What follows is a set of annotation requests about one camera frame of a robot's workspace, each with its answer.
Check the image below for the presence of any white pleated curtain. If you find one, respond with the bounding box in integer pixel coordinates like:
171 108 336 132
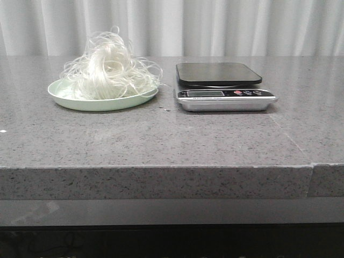
1 1 343 56

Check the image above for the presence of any white vermicelli noodle bundle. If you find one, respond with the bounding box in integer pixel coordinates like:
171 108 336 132
59 27 163 100

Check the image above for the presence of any silver black kitchen scale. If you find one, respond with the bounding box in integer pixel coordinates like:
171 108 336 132
175 62 278 112

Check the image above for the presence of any light green round plate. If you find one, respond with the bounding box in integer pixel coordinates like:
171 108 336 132
47 80 159 112

